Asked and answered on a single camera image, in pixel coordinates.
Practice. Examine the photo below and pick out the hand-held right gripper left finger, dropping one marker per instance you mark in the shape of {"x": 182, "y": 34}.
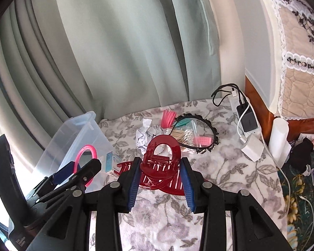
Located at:
{"x": 134, "y": 183}

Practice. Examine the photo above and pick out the white paper roll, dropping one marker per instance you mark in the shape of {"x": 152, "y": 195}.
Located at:
{"x": 277, "y": 136}

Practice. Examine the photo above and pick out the pink plastic sticks bundle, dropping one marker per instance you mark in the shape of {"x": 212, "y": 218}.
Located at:
{"x": 167, "y": 119}

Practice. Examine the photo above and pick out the white charger cube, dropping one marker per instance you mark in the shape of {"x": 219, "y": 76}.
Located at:
{"x": 252, "y": 149}

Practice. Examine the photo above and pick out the grey floral fleece blanket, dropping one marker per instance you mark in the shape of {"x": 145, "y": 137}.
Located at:
{"x": 238, "y": 188}

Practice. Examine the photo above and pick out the pale green curtain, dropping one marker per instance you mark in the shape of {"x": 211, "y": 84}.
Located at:
{"x": 107, "y": 44}

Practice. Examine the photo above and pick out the red hair claw clip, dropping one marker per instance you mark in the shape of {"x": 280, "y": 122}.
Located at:
{"x": 162, "y": 139}

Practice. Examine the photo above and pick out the small blue white box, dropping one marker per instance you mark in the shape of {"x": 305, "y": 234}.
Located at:
{"x": 111, "y": 162}

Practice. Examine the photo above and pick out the clear bag of cotton swabs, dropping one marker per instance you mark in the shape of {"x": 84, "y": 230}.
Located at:
{"x": 188, "y": 133}

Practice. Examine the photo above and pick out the grey power adapter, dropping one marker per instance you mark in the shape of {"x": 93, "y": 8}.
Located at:
{"x": 248, "y": 120}

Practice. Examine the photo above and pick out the brown wooden furniture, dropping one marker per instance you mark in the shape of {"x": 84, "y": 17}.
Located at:
{"x": 259, "y": 104}

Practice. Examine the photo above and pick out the black beaded headband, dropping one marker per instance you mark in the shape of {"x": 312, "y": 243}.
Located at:
{"x": 215, "y": 133}

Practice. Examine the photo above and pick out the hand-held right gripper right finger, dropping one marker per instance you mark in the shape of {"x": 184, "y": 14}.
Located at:
{"x": 188, "y": 185}

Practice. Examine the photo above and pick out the dark green floral bedsheet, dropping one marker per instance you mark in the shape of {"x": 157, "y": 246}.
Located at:
{"x": 303, "y": 214}

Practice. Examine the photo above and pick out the clear plastic container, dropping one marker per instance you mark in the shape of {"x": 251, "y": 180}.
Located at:
{"x": 68, "y": 136}

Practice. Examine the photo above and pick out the beige quilted lace cover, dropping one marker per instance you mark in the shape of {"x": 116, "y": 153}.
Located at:
{"x": 301, "y": 89}

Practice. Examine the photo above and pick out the white power strip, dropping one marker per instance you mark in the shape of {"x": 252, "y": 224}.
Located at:
{"x": 253, "y": 133}

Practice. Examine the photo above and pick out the black cloth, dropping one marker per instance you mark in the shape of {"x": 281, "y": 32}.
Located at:
{"x": 302, "y": 154}

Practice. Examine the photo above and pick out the tape roll with pink core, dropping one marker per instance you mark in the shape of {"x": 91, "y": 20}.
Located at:
{"x": 90, "y": 146}

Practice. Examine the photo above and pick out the crumpled white paper ball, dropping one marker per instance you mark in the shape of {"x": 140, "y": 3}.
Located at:
{"x": 144, "y": 138}

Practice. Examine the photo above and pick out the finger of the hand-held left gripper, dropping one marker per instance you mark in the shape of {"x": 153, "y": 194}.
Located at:
{"x": 85, "y": 175}
{"x": 65, "y": 174}

